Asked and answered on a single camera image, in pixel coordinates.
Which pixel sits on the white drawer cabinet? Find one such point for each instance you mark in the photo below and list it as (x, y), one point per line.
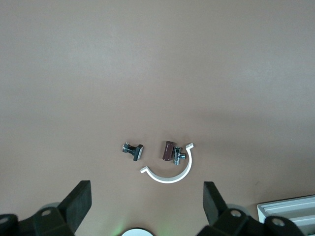
(290, 209)

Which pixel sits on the small black clip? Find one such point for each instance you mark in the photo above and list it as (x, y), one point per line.
(136, 152)

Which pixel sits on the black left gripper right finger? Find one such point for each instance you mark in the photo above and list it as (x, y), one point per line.
(216, 209)

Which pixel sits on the white half-round pipe clamp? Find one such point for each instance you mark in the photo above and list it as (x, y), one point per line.
(167, 180)

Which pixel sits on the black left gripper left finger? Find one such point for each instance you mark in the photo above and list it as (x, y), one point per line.
(76, 204)

